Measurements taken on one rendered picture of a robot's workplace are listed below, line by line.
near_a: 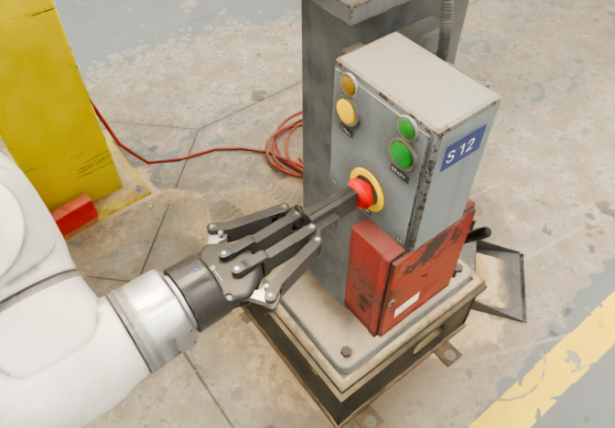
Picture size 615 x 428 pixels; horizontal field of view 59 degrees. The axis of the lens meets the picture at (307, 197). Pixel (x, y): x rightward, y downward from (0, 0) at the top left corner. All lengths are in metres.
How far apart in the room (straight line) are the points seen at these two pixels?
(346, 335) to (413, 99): 0.84
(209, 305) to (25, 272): 0.17
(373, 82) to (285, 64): 2.00
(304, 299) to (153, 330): 0.86
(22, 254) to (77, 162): 1.41
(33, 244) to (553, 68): 2.51
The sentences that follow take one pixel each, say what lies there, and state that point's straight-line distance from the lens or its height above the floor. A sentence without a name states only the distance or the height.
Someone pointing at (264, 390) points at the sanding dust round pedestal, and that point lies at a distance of 1.58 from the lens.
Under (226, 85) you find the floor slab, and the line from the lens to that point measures 2.47.
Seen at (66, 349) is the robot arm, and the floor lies 1.03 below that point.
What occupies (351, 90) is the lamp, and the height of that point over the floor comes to 1.11.
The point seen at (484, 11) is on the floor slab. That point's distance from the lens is 3.11.
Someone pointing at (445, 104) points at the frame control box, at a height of 1.12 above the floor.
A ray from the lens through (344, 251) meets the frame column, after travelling 1.23.
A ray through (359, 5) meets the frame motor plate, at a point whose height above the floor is 1.12.
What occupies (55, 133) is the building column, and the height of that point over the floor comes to 0.36.
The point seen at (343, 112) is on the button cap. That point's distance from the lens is 0.62.
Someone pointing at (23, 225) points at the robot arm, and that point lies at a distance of 0.52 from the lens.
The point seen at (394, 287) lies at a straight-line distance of 1.13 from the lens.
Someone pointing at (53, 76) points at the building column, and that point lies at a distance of 1.73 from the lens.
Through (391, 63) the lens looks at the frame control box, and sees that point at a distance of 0.62.
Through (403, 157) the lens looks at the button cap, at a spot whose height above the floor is 1.07.
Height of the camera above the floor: 1.47
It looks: 49 degrees down
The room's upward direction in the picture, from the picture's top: straight up
